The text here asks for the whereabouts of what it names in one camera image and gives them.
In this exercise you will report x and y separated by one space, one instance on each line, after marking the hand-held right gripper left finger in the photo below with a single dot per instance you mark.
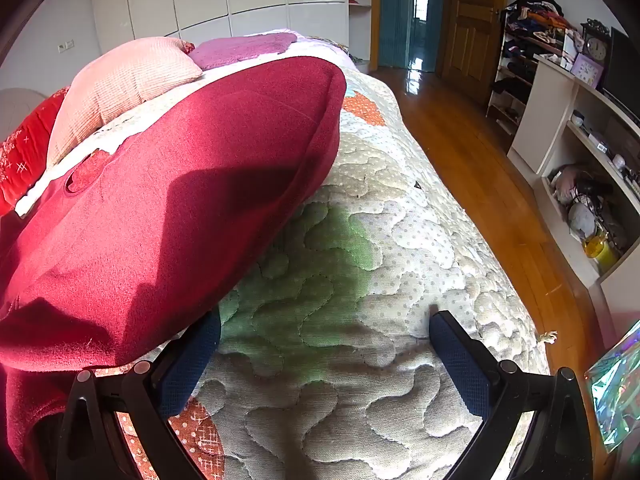
187 365

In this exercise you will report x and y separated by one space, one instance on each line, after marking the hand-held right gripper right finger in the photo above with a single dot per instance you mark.
460 365

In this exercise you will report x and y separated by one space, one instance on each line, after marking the dark red knit sweater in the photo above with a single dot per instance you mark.
175 210

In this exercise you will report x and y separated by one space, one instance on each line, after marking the open rack with clothes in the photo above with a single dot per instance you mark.
520 60

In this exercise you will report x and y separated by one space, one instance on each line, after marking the patchwork heart quilt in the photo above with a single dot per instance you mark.
350 310

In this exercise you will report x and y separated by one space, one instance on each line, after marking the iridescent foil bag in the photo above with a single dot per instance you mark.
615 390

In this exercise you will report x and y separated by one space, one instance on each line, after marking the yellow bottle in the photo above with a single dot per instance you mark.
600 252

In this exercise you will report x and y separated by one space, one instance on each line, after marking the grey round pouch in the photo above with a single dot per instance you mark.
581 220

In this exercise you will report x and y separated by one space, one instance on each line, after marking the pink cloth bundle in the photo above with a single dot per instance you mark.
565 180

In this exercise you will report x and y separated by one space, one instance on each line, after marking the white shelf unit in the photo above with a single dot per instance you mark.
545 110

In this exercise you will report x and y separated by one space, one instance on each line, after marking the red embroidered pillow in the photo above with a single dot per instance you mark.
25 150

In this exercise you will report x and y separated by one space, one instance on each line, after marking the pink ribbed pillow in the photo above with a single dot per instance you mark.
120 85

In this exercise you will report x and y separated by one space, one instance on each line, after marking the beige round headboard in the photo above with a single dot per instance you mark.
20 105

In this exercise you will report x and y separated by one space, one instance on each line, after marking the purple towel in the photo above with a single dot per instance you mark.
240 50

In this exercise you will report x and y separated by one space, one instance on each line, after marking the purple alarm clock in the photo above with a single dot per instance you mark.
587 71

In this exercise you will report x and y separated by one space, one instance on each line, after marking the black television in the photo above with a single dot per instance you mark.
625 70

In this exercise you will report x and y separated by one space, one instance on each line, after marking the ornate dark table clock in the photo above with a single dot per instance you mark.
595 50

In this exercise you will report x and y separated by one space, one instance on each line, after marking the wooden panel door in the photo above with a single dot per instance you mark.
470 20

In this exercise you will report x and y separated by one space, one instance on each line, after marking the teal curtain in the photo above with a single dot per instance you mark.
395 10

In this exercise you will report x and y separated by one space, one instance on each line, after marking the white wall socket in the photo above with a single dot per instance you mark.
66 45

